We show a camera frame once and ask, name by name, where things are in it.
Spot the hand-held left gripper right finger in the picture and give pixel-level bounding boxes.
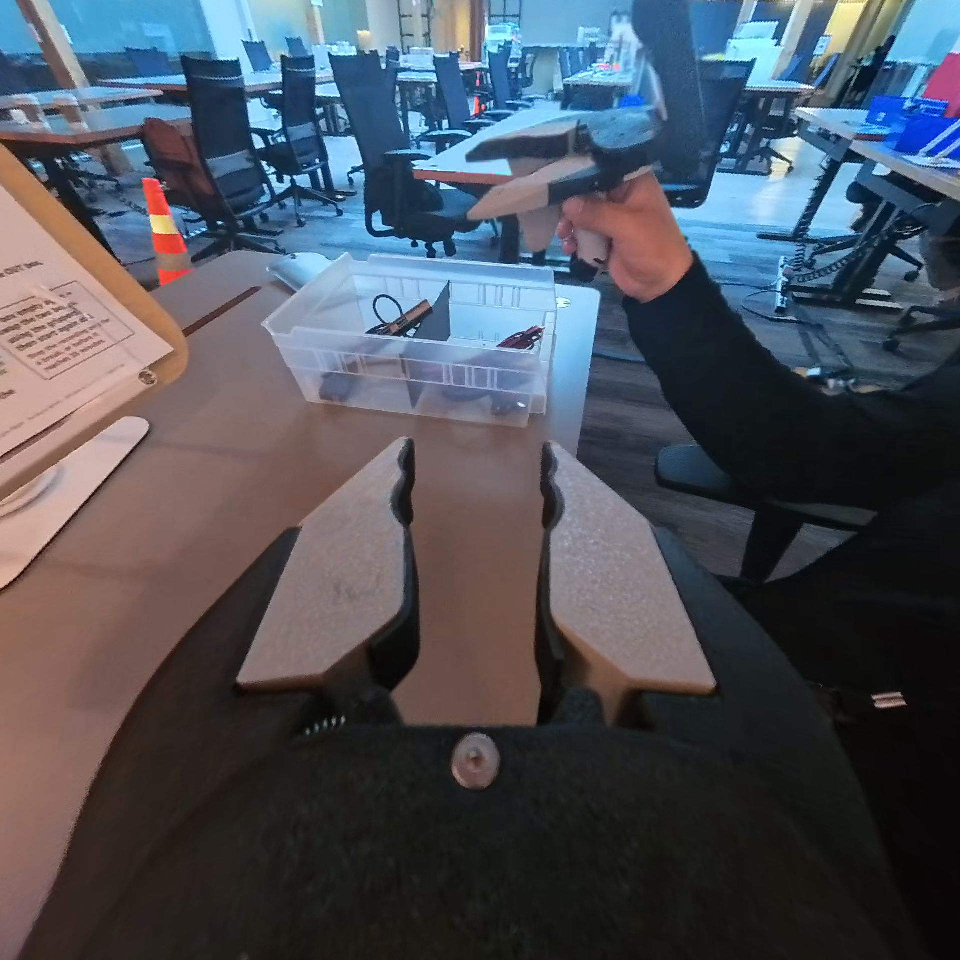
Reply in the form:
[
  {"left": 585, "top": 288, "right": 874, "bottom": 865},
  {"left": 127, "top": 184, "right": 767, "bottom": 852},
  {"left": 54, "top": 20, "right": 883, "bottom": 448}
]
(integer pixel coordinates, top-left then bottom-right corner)
[{"left": 534, "top": 441, "right": 719, "bottom": 725}]

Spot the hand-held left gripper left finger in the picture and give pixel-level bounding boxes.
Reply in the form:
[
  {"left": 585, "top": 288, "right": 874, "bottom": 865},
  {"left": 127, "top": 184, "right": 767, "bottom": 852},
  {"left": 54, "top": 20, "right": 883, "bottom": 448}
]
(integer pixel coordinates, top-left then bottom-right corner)
[{"left": 236, "top": 437, "right": 421, "bottom": 695}]

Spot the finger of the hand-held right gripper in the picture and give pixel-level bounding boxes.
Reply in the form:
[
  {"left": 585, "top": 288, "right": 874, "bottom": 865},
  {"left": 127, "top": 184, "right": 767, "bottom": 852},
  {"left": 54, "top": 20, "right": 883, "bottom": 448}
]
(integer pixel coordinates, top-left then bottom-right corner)
[
  {"left": 465, "top": 112, "right": 597, "bottom": 181},
  {"left": 466, "top": 161, "right": 597, "bottom": 222}
]

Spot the clear plastic bin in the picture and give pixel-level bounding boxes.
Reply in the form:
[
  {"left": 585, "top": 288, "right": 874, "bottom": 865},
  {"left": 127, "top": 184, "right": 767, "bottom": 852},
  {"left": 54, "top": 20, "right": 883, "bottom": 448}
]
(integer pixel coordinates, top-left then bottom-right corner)
[{"left": 262, "top": 253, "right": 560, "bottom": 430}]

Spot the person's right forearm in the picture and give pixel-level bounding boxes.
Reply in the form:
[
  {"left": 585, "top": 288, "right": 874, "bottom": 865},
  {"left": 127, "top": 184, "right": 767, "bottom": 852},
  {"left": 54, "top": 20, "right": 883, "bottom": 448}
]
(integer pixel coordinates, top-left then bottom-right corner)
[{"left": 622, "top": 255, "right": 960, "bottom": 519}]

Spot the person's right hand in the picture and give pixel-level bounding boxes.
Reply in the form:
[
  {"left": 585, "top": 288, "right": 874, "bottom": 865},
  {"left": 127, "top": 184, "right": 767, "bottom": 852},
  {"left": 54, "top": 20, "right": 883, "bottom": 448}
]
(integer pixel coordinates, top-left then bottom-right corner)
[{"left": 558, "top": 176, "right": 695, "bottom": 303}]

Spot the white table with orange edge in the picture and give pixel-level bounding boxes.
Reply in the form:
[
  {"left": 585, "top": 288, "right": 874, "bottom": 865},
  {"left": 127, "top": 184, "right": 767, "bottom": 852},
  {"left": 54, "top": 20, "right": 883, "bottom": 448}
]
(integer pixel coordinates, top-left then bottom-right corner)
[{"left": 412, "top": 112, "right": 594, "bottom": 264}]

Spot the black mesh office chair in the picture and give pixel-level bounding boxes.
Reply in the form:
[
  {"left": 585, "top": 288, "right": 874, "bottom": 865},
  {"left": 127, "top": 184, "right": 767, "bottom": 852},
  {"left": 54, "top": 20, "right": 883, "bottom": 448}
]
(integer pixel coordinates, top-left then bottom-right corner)
[{"left": 652, "top": 58, "right": 757, "bottom": 210}]

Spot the black bin divider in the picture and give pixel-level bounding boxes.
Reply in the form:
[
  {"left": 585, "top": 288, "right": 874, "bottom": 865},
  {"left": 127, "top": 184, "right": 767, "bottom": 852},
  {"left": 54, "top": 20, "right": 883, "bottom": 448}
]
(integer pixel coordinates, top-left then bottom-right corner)
[{"left": 401, "top": 281, "right": 455, "bottom": 410}]

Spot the black chair with armrest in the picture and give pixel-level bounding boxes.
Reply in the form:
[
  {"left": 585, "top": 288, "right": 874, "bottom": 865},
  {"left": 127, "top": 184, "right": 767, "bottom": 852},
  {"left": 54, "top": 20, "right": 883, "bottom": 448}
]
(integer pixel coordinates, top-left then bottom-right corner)
[{"left": 656, "top": 444, "right": 879, "bottom": 582}]

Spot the desk with black legs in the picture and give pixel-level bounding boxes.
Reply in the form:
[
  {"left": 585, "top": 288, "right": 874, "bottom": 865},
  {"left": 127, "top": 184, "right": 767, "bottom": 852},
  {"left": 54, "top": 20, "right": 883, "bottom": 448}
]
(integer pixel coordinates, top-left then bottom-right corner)
[{"left": 761, "top": 105, "right": 960, "bottom": 316}]

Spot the person's dark clothed body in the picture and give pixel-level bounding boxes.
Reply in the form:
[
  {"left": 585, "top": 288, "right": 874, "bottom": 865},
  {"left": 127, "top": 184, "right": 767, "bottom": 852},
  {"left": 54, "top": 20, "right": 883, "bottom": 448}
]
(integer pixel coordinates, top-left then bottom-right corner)
[{"left": 720, "top": 480, "right": 960, "bottom": 960}]

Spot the white stand base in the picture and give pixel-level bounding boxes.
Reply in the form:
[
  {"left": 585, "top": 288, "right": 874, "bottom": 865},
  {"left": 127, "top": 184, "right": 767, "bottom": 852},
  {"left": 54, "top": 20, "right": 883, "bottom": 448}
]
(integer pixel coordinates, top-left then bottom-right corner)
[{"left": 0, "top": 416, "right": 151, "bottom": 590}]

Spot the small blue bin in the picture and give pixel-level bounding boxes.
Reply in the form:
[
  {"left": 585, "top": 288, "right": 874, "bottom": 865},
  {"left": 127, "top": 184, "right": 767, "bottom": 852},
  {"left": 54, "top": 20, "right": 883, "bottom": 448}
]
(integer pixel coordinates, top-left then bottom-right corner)
[{"left": 866, "top": 96, "right": 950, "bottom": 151}]

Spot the wooden display board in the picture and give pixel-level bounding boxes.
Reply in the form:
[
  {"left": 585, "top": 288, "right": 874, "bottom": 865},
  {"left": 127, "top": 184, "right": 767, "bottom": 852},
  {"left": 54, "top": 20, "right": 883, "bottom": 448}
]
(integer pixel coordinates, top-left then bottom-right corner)
[{"left": 0, "top": 142, "right": 189, "bottom": 500}]

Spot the row of black office chairs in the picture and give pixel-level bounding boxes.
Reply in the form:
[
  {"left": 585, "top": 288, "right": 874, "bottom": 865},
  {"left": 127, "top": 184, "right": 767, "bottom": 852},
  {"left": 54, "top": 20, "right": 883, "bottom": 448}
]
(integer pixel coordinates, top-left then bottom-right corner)
[{"left": 123, "top": 41, "right": 541, "bottom": 260}]

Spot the orange traffic cone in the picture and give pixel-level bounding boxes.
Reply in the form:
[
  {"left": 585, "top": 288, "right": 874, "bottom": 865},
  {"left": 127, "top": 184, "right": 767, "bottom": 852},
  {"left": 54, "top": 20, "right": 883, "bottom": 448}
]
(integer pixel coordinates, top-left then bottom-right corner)
[{"left": 141, "top": 177, "right": 195, "bottom": 288}]

